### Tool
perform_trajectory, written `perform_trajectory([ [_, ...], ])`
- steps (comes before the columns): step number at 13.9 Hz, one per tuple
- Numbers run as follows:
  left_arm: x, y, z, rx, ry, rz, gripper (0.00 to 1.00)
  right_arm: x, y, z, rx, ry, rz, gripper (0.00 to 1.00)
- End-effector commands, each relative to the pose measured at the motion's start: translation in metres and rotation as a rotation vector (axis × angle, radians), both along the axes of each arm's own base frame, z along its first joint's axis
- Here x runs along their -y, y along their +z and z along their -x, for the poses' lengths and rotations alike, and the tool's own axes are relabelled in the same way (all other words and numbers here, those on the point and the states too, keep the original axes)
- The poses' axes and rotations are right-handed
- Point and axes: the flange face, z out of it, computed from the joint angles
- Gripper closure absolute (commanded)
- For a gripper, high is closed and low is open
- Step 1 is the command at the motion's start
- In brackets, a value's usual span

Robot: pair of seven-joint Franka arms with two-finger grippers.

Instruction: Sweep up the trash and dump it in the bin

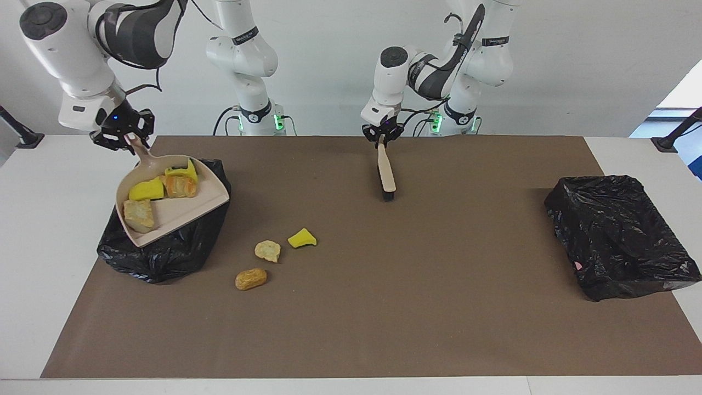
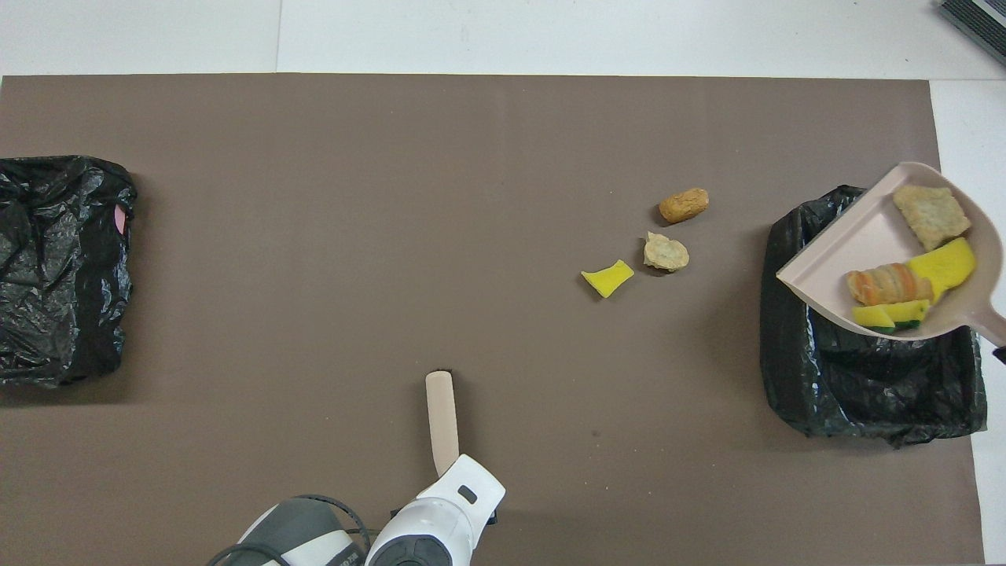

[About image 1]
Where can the brown bread-like lump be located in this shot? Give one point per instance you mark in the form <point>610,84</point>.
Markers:
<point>250,278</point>

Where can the beige hand brush black bristles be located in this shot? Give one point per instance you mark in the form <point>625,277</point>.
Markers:
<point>385,170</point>

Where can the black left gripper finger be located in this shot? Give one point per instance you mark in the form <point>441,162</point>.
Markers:
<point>395,138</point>
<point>369,138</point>

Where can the black bag bin pink sticker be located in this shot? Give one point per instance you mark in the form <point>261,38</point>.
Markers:
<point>620,241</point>

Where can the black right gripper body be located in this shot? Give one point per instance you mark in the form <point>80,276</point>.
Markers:
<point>116,118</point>

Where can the black bag lined bin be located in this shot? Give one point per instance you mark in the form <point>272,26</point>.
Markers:
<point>164,258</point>

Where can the brown table mat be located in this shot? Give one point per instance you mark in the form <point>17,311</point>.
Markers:
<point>384,307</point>

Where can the black camera stand clamp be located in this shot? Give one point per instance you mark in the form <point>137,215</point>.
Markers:
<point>672,140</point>
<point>22,134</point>

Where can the notched yellow sponge piece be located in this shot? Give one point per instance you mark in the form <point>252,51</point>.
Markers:
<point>190,170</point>

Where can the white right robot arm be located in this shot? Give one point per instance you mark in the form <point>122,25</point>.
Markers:
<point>71,60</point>

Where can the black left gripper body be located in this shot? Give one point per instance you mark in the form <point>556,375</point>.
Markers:
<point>384,129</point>

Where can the beige brown-edged foam scrap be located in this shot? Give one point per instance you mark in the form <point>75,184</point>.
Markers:
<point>181,186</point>

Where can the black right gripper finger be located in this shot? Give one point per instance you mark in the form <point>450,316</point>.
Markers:
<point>107,140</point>
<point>145,127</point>

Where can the rounded yellow sponge piece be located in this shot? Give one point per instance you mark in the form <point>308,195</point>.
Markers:
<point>145,190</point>

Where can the round beige foam scrap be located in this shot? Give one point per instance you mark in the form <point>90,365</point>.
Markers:
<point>267,250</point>

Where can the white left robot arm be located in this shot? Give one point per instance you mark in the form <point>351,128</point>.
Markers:
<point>389,82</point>

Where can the curved yellow sponge piece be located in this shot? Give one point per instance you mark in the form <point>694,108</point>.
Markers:
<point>301,238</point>

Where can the pale beige foam scrap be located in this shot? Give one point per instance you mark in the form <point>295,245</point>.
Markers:
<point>138,214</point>

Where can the beige plastic dustpan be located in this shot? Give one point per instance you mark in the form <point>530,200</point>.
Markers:
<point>181,211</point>

